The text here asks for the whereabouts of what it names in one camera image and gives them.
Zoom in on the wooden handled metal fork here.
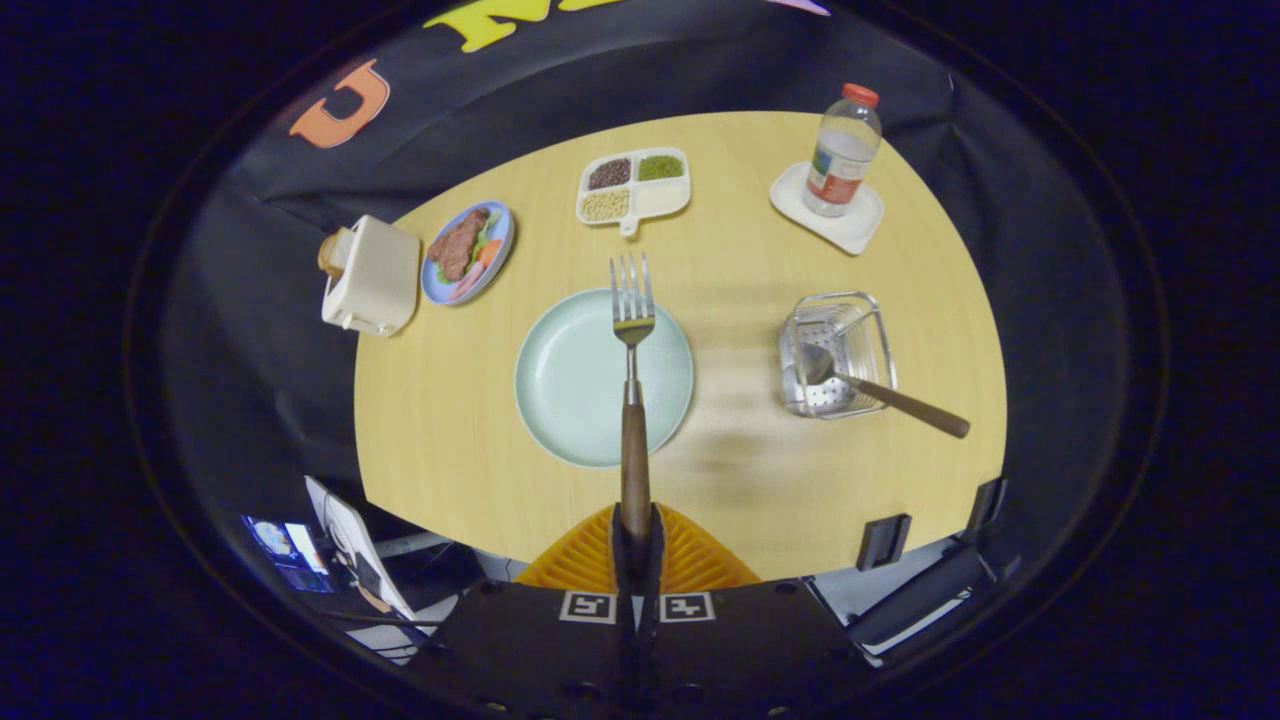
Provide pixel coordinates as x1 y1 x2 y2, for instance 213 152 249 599
610 252 657 546

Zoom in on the metal wire basket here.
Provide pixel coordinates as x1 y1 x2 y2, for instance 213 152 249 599
778 291 899 421

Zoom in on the white divided tray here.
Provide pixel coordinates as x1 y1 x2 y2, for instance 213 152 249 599
576 147 693 238

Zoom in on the white toaster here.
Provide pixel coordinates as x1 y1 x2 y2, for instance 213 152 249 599
321 214 423 338

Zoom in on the wooden handled metal spoon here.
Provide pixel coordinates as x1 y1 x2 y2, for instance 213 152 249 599
797 343 972 440

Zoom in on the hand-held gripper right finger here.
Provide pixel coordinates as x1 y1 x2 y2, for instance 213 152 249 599
638 503 881 720

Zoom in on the toast bread slice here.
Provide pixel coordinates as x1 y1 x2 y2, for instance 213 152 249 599
317 227 357 280

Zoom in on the white flat device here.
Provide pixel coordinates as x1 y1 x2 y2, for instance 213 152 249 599
304 474 419 626

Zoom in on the blue plate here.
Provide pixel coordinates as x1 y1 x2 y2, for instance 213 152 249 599
420 200 516 307

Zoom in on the black table clamp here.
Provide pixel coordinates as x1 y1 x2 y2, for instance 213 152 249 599
856 513 913 572
963 476 1008 543

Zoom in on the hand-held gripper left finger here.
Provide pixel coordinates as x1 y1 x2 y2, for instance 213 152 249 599
400 503 641 720

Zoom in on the light green plate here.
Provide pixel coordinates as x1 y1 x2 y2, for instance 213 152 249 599
514 288 696 470

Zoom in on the clear plastic water bottle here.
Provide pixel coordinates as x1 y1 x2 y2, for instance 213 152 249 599
802 83 884 219

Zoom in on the brown steak piece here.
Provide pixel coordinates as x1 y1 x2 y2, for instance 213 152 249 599
428 207 493 283

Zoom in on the lit computer screen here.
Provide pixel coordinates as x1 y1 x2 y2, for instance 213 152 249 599
243 515 334 595

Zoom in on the white square coaster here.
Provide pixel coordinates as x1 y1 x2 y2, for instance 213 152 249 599
769 161 886 257

